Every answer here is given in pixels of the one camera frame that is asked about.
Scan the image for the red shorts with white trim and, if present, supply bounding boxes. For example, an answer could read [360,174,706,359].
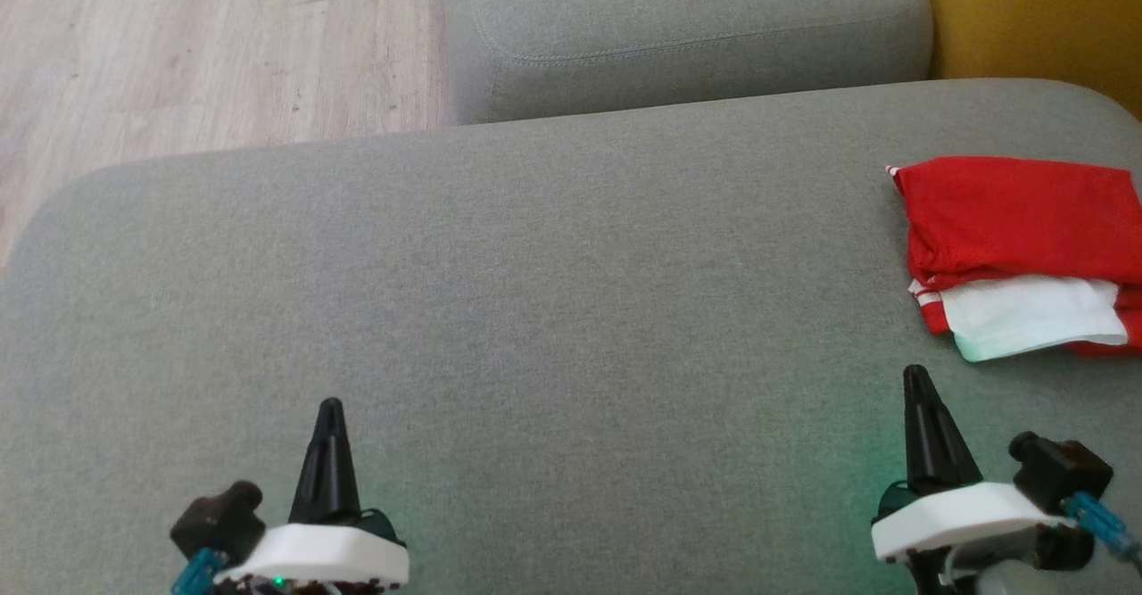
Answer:
[886,156,1142,291]

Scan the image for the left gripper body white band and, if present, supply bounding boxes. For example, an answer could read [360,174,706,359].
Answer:
[214,508,410,594]

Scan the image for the large grey sofa seat cushion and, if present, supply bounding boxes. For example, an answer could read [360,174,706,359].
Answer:
[0,78,1142,595]

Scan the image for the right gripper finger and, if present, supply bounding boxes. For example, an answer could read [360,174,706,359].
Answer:
[916,365,982,491]
[903,365,938,490]

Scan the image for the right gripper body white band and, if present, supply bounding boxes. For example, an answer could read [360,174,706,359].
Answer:
[872,481,1076,565]

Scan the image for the yellow sofa backrest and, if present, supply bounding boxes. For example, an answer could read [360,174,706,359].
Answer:
[910,0,1142,121]

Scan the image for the left camera cable teal plug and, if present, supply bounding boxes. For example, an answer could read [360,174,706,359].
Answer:
[171,548,228,595]

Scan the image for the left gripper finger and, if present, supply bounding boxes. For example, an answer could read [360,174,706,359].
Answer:
[287,398,329,525]
[328,398,362,525]

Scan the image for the camera cable teal plug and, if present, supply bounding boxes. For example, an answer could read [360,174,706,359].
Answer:
[1062,492,1142,566]
[171,548,228,595]

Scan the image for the right camera cable teal plug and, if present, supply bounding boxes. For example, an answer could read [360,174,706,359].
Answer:
[1062,492,1142,566]

